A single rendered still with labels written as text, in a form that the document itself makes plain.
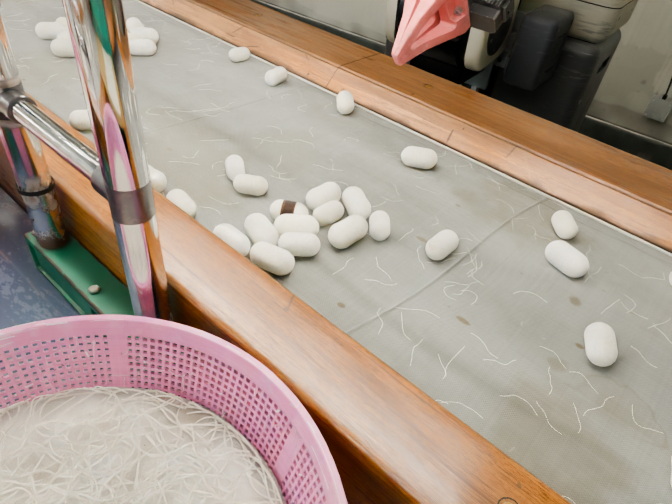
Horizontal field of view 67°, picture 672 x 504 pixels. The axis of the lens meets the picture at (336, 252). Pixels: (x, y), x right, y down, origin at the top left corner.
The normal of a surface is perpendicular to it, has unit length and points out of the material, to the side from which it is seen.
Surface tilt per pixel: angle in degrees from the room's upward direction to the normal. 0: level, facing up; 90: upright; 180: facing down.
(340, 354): 0
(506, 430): 0
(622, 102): 88
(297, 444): 72
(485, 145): 45
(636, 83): 90
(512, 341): 0
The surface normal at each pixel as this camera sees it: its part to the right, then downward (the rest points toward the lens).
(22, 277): 0.11, -0.76
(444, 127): -0.40, -0.22
